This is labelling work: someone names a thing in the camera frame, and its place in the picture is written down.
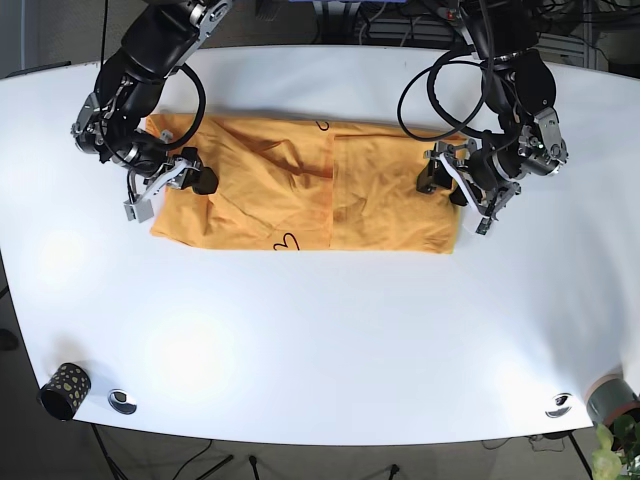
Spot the black gold-dotted cup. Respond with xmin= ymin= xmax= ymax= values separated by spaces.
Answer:
xmin=37 ymin=363 xmax=92 ymax=421

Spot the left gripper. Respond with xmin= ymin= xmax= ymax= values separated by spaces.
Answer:
xmin=416 ymin=138 xmax=521 ymax=236

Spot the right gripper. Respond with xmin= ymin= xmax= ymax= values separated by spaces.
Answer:
xmin=123 ymin=148 xmax=219 ymax=223

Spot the grey plant pot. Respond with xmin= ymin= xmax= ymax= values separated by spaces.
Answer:
xmin=584 ymin=374 xmax=639 ymax=427

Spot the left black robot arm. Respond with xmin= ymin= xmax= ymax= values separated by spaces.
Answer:
xmin=402 ymin=1 xmax=569 ymax=235

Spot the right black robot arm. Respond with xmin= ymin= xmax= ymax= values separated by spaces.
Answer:
xmin=71 ymin=1 xmax=233 ymax=223

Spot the orange yellow T-shirt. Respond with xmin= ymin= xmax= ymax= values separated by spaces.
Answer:
xmin=151 ymin=115 xmax=459 ymax=254

